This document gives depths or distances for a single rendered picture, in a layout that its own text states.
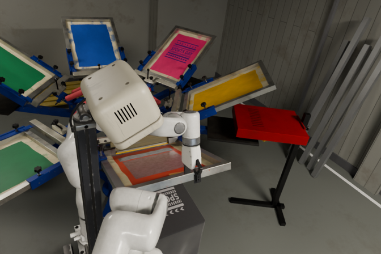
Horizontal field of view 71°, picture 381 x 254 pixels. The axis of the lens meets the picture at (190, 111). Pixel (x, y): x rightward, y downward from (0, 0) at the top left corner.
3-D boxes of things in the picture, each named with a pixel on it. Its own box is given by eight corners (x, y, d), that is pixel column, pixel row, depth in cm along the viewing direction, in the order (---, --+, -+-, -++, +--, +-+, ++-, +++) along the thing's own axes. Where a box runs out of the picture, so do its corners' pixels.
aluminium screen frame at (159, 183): (231, 169, 142) (231, 162, 141) (119, 200, 116) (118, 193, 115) (172, 138, 211) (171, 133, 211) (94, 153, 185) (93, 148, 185)
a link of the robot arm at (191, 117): (165, 117, 102) (159, 110, 110) (167, 143, 104) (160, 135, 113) (202, 111, 107) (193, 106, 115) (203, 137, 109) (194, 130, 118)
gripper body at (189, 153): (177, 138, 115) (178, 162, 118) (188, 145, 106) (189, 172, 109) (193, 135, 118) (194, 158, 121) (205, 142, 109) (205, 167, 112)
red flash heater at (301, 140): (291, 119, 272) (295, 109, 266) (305, 147, 232) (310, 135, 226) (231, 112, 272) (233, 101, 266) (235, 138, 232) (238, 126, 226)
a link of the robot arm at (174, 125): (126, 128, 105) (177, 129, 113) (131, 139, 94) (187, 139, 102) (127, 107, 104) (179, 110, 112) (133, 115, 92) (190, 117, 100)
